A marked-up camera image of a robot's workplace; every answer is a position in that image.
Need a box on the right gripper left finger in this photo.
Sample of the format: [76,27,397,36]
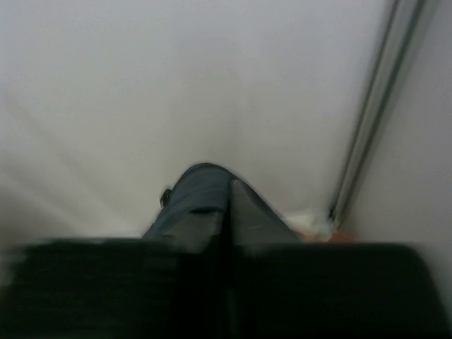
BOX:
[142,162,230,254]

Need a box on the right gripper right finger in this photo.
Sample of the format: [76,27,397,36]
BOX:
[230,179,300,256]

